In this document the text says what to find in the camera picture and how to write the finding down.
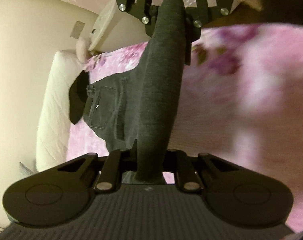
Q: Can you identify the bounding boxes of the dark grey jeans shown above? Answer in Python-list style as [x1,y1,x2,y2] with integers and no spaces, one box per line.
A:
[83,0,186,184]

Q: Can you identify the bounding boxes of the pink plush cushion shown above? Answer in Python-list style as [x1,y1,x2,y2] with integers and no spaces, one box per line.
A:
[76,37,91,63]

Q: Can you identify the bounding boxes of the black folded cloth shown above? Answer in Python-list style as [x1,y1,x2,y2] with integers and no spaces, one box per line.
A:
[69,71,90,125]

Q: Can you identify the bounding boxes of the pink rose blanket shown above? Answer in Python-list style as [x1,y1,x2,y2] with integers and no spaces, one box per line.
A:
[66,23,303,233]

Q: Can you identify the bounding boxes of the beige socket by bed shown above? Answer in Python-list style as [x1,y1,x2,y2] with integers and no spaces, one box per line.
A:
[70,21,85,40]

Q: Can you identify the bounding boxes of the grey striped pillow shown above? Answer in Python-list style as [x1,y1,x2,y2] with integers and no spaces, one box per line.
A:
[19,162,35,179]

